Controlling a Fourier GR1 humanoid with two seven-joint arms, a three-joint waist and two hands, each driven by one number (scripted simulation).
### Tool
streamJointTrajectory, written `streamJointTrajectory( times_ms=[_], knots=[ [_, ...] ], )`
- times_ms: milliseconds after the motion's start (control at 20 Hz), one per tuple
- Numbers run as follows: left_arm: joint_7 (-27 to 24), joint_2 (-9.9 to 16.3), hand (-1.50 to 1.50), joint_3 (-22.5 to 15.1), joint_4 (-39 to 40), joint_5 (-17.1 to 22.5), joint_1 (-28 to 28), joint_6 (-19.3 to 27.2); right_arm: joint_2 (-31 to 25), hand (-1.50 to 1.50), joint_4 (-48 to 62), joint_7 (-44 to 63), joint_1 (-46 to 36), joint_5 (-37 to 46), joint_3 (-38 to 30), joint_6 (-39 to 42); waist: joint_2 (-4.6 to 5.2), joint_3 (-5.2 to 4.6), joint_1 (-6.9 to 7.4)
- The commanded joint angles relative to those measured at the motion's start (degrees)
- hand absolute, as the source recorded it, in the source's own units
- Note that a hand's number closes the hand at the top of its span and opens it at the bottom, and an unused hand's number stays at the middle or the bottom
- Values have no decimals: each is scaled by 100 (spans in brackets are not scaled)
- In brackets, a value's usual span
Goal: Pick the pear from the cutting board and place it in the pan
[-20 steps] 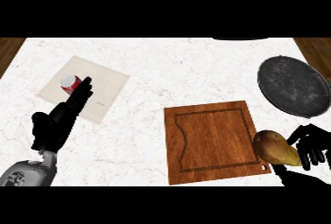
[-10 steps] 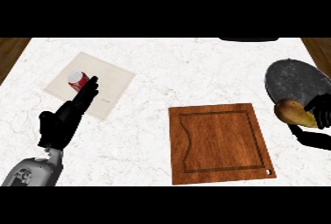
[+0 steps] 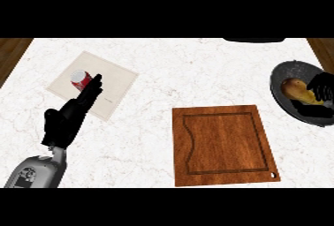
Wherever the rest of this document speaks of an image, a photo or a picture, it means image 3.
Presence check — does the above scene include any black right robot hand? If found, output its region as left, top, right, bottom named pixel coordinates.
left=289, top=71, right=334, bottom=119

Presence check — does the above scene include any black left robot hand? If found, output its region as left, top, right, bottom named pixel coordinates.
left=41, top=73, right=106, bottom=150

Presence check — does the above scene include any yellow-brown pear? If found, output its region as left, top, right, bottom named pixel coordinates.
left=280, top=78, right=327, bottom=106

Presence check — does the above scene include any dark grey pan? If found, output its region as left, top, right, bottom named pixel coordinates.
left=270, top=60, right=334, bottom=128

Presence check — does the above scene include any brown wooden cutting board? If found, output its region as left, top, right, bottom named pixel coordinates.
left=172, top=104, right=283, bottom=188

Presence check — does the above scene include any red can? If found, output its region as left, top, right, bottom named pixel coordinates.
left=70, top=70, right=95, bottom=92

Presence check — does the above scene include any black appliance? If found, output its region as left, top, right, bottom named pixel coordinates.
left=222, top=37, right=287, bottom=44

